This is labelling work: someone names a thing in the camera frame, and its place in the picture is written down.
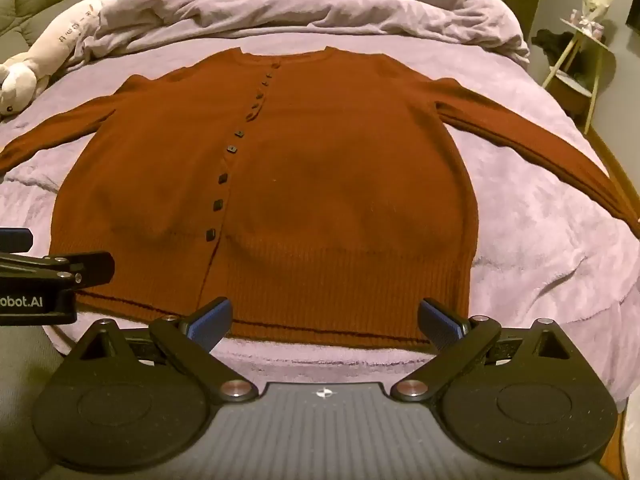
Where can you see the dark cloth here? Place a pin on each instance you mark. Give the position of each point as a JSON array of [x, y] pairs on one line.
[[552, 46]]

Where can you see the green sofa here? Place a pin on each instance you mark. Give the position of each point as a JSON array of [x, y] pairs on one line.
[[45, 0]]

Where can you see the purple fleece bed blanket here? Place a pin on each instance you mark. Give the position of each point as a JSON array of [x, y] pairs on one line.
[[540, 240]]

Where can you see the white plush toy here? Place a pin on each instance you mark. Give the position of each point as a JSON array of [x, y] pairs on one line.
[[47, 45]]

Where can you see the orange towel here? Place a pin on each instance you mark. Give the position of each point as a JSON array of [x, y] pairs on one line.
[[320, 185]]

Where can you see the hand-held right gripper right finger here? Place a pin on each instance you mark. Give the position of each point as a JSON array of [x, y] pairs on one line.
[[440, 324]]

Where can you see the crumpled lilac duvet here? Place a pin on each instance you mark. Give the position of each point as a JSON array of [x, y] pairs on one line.
[[300, 0]]

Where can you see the pale side table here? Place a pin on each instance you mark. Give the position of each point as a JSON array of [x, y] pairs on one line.
[[575, 60]]

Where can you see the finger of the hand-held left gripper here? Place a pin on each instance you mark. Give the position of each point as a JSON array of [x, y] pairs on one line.
[[15, 239], [75, 266]]

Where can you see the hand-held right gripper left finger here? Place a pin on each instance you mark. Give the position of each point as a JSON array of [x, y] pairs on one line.
[[212, 319]]

